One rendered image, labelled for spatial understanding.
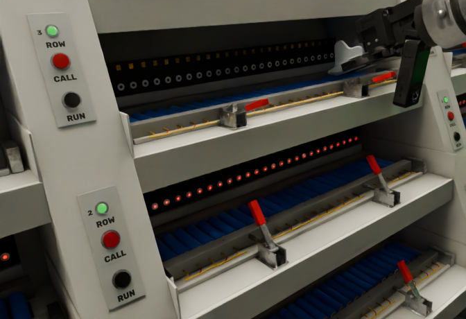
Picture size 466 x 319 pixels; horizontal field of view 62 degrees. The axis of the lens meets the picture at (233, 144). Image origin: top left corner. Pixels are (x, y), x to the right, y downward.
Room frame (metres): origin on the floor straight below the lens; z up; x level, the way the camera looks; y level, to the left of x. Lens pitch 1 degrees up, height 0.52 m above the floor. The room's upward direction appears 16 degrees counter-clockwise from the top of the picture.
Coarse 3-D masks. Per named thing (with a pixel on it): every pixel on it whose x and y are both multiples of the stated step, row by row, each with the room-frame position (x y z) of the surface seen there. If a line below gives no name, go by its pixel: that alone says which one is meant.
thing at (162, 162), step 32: (320, 64) 0.86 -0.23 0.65; (384, 64) 0.82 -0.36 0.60; (128, 96) 0.62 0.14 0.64; (160, 96) 0.65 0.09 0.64; (384, 96) 0.69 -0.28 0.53; (128, 128) 0.43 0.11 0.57; (224, 128) 0.54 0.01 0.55; (256, 128) 0.53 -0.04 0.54; (288, 128) 0.57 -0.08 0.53; (320, 128) 0.61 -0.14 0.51; (160, 160) 0.46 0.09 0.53; (192, 160) 0.48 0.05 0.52; (224, 160) 0.51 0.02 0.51
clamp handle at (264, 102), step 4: (260, 100) 0.47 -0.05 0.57; (264, 100) 0.48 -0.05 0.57; (236, 104) 0.53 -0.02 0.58; (252, 104) 0.49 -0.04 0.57; (256, 104) 0.48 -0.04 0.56; (260, 104) 0.47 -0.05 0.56; (264, 104) 0.47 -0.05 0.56; (268, 104) 0.48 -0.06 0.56; (232, 108) 0.53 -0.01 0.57; (236, 108) 0.53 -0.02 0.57; (244, 108) 0.51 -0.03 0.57; (248, 108) 0.50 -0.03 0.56; (252, 108) 0.49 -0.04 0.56; (256, 108) 0.49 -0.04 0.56; (236, 112) 0.52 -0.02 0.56; (240, 112) 0.52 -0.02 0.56
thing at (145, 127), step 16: (336, 80) 0.72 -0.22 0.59; (368, 80) 0.75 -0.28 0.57; (384, 80) 0.76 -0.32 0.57; (272, 96) 0.61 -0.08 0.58; (288, 96) 0.63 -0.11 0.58; (304, 96) 0.66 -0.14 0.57; (320, 96) 0.66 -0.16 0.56; (192, 112) 0.54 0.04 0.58; (208, 112) 0.55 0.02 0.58; (256, 112) 0.58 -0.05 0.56; (144, 128) 0.50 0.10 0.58; (160, 128) 0.51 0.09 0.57; (176, 128) 0.53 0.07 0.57; (192, 128) 0.52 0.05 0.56
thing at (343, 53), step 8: (336, 48) 0.72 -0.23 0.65; (344, 48) 0.71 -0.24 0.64; (352, 48) 0.70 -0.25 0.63; (360, 48) 0.69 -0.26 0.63; (336, 56) 0.73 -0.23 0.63; (344, 56) 0.71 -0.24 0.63; (352, 56) 0.70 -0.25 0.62; (336, 64) 0.73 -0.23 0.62; (328, 72) 0.76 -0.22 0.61; (336, 72) 0.73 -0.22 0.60; (344, 72) 0.72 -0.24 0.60
